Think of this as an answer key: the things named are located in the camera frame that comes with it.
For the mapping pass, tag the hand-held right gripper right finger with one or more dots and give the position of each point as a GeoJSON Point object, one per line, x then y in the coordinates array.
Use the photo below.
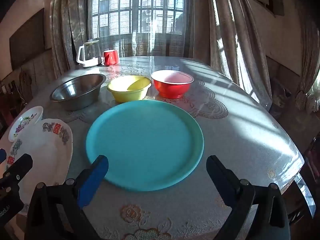
{"type": "Point", "coordinates": [220, 177]}

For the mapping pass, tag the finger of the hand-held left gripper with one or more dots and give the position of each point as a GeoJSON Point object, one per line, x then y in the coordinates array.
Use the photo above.
{"type": "Point", "coordinates": [21, 167]}
{"type": "Point", "coordinates": [2, 155]}

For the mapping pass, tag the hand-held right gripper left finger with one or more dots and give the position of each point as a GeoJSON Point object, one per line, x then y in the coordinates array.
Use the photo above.
{"type": "Point", "coordinates": [93, 177]}

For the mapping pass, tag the large white floral plate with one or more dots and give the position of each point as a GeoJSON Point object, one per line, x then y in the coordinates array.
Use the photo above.
{"type": "Point", "coordinates": [42, 155]}

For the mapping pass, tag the small white floral plate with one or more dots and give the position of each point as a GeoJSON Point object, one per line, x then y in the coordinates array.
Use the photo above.
{"type": "Point", "coordinates": [27, 120]}

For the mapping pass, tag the teal plastic plate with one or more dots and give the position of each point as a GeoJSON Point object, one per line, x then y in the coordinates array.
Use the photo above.
{"type": "Point", "coordinates": [145, 142]}

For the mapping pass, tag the yellow plastic bowl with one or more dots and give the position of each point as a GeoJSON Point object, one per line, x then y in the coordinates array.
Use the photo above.
{"type": "Point", "coordinates": [127, 96]}

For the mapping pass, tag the stainless steel bowl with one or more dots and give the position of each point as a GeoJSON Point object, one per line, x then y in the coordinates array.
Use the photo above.
{"type": "Point", "coordinates": [75, 90]}

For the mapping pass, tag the red bowl white inside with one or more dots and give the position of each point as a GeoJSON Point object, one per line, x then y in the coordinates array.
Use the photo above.
{"type": "Point", "coordinates": [170, 90]}

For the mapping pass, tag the lace embroidered tablecloth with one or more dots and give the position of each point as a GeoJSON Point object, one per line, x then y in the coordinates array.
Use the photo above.
{"type": "Point", "coordinates": [237, 130]}

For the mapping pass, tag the dark wooden furniture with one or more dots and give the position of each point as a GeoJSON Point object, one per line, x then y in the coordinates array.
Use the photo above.
{"type": "Point", "coordinates": [8, 100]}

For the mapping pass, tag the red mug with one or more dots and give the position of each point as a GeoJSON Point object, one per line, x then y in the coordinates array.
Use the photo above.
{"type": "Point", "coordinates": [110, 58]}

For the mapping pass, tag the side window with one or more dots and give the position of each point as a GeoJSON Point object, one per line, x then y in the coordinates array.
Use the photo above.
{"type": "Point", "coordinates": [315, 85]}

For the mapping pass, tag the brown curtain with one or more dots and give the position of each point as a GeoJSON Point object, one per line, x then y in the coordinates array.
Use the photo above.
{"type": "Point", "coordinates": [225, 42]}
{"type": "Point", "coordinates": [67, 30]}

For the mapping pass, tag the beige side curtain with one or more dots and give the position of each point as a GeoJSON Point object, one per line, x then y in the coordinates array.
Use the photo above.
{"type": "Point", "coordinates": [308, 55]}

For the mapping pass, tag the window with grille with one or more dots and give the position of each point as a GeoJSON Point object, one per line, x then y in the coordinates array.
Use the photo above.
{"type": "Point", "coordinates": [125, 22]}

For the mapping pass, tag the dark wall board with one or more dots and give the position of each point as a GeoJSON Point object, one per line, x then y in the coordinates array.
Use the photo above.
{"type": "Point", "coordinates": [27, 40]}

